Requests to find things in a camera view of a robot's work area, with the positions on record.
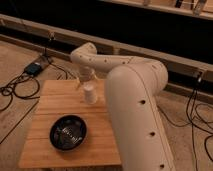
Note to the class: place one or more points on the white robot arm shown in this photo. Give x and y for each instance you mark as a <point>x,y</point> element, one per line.
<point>130,88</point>

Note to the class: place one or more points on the black bowl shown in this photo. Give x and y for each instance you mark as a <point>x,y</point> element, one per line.
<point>68,132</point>

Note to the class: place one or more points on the black power adapter box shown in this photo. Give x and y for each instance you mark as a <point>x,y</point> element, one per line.
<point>33,69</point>

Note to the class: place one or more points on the white ceramic cup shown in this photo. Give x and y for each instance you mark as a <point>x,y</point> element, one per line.
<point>90,93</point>

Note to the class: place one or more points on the wooden table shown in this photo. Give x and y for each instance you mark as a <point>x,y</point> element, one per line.
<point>62,98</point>

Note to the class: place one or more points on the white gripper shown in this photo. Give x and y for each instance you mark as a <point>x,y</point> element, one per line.
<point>86,74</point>

